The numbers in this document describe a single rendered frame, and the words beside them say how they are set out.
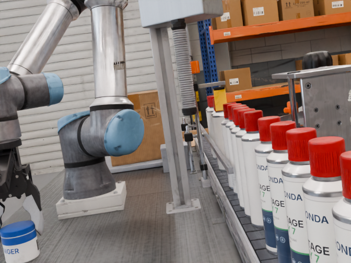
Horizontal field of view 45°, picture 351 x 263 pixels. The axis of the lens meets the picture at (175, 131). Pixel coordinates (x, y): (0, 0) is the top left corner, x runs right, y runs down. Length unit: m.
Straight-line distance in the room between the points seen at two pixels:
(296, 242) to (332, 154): 0.14
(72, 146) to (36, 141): 4.43
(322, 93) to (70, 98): 4.92
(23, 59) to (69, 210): 0.41
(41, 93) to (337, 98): 0.61
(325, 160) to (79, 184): 0.86
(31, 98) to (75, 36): 4.53
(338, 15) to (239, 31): 1.12
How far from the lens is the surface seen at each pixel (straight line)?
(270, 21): 4.98
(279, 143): 0.55
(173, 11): 0.96
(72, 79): 5.45
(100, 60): 1.11
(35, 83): 0.97
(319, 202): 0.41
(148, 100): 1.66
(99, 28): 1.13
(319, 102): 0.65
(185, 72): 0.93
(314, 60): 1.22
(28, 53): 1.13
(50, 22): 1.19
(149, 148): 1.68
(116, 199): 1.16
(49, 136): 5.56
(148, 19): 1.00
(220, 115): 1.18
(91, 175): 1.18
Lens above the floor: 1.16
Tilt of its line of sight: 7 degrees down
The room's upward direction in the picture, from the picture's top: 8 degrees counter-clockwise
